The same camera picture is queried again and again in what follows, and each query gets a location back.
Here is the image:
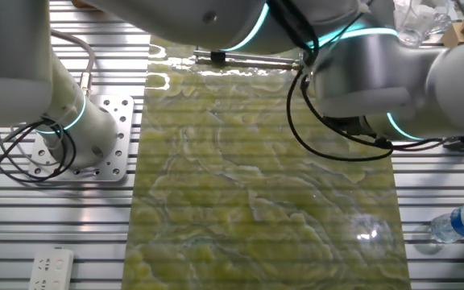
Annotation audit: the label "large pale wooden block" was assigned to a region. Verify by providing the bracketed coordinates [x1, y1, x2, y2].
[441, 18, 464, 46]

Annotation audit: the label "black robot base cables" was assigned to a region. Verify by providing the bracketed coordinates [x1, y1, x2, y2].
[0, 118, 78, 184]

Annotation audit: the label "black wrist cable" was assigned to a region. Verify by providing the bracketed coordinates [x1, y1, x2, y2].
[267, 0, 464, 164]

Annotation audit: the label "black C-clamp with steel screw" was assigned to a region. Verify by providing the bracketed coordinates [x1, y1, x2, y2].
[193, 48, 305, 72]

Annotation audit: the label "white power strip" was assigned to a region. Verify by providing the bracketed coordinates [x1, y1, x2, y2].
[28, 247, 75, 290]

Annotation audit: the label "clear water bottle blue cap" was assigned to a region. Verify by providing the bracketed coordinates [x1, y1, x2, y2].
[430, 202, 464, 244]

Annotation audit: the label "silver robot mounting plate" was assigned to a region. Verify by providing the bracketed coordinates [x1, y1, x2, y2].
[28, 94, 135, 182]

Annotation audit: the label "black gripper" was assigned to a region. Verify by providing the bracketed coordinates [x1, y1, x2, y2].
[322, 115, 378, 138]

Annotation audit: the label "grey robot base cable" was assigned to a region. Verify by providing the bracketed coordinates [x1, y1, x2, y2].
[49, 28, 96, 97]

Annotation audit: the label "green marble pattern mat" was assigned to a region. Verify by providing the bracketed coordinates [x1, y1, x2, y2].
[121, 34, 412, 290]

